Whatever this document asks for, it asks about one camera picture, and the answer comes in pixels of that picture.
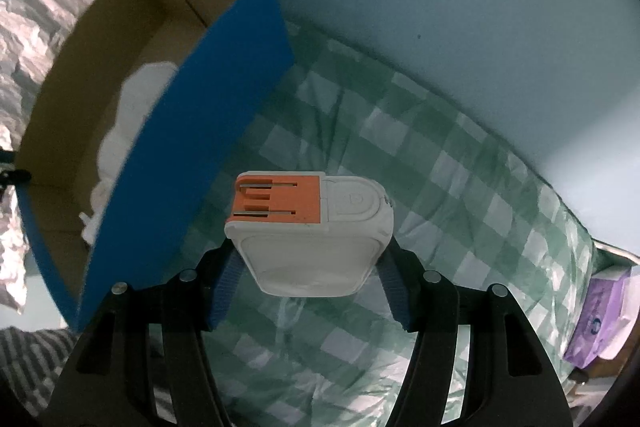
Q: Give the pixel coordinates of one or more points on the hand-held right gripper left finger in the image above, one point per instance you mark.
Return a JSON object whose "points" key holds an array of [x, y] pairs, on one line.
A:
{"points": [[225, 292]]}

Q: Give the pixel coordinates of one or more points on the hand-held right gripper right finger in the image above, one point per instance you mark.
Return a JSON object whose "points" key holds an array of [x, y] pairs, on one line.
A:
{"points": [[395, 294]]}

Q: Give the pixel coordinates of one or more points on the white power bank orange plug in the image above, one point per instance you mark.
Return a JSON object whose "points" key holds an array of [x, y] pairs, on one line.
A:
{"points": [[310, 252]]}

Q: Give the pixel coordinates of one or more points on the blue cardboard box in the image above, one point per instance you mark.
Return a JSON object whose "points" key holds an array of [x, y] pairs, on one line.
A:
{"points": [[200, 107]]}

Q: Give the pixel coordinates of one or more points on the green checked cloth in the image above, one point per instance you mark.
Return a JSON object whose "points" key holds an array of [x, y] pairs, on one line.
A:
{"points": [[400, 147]]}

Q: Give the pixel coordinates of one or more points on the purple tissue pack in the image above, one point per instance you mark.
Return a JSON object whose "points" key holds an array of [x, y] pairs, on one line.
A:
{"points": [[595, 322]]}

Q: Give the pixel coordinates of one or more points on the grey white striped cloth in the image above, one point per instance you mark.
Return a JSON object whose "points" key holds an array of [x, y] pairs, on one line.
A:
{"points": [[30, 362]]}

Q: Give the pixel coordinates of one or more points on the silver crinkled foil sheet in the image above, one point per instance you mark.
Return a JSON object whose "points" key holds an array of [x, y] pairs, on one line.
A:
{"points": [[20, 57]]}

